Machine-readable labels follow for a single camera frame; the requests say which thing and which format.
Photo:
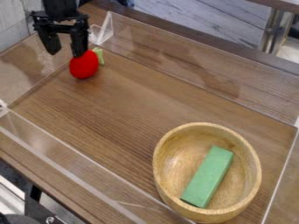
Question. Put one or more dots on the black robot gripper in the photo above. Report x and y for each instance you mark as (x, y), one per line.
(60, 17)

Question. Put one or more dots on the wooden bowl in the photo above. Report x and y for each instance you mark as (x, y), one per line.
(177, 156)

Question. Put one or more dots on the clear acrylic corner bracket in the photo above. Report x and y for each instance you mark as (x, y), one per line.
(100, 33)

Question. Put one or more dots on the green rectangular block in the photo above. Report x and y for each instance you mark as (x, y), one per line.
(207, 177)

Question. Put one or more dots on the clear acrylic tray walls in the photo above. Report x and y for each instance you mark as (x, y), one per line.
(80, 136)

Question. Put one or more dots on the red plush fruit green stem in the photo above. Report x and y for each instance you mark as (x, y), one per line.
(84, 66)

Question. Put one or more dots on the black table leg bracket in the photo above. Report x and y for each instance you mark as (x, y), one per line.
(34, 210)

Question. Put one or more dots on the metal stand in background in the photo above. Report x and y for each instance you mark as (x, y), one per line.
(275, 31)

